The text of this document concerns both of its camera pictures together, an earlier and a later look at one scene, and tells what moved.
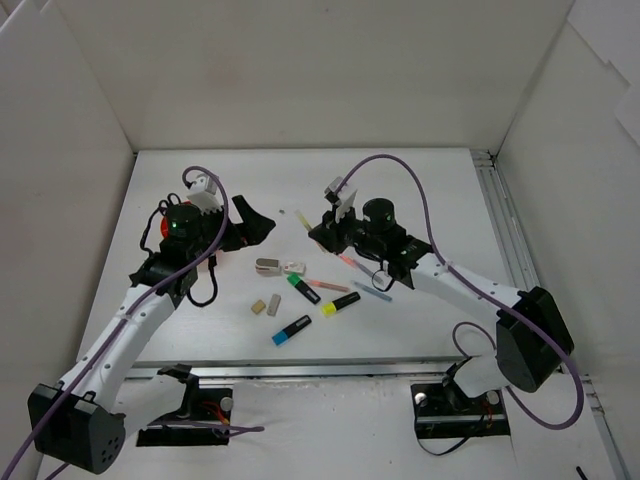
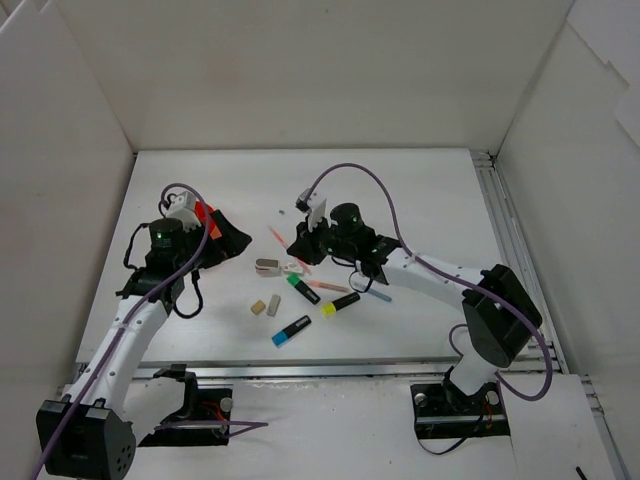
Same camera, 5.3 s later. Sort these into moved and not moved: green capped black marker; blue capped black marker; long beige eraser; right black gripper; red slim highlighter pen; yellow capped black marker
Moved: right black gripper; red slim highlighter pen
Not moved: long beige eraser; yellow capped black marker; green capped black marker; blue capped black marker
